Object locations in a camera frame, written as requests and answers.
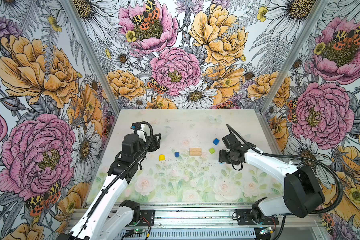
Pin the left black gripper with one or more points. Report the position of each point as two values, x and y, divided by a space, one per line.
155 144

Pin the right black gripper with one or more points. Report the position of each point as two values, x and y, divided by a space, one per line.
222 157

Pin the dark blue wooden cube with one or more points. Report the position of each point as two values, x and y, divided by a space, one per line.
216 142

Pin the natural wood plank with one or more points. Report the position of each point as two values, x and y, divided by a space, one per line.
195 151

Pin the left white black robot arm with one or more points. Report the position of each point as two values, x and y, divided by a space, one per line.
98 223

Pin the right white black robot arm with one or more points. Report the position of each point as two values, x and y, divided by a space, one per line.
302 191

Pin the right green circuit board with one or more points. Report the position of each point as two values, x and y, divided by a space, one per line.
266 231

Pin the green circuit board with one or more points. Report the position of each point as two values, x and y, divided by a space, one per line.
141 232
266 231

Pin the left green circuit board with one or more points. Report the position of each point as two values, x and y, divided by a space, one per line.
141 232

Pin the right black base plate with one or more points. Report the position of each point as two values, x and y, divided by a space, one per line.
243 216

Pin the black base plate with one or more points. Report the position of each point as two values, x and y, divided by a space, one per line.
147 218
243 216

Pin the aluminium mounting rail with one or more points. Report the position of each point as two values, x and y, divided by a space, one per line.
198 215

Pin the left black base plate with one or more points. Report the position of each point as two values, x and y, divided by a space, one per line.
147 218

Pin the white vented cable duct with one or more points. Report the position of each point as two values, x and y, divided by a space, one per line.
203 234

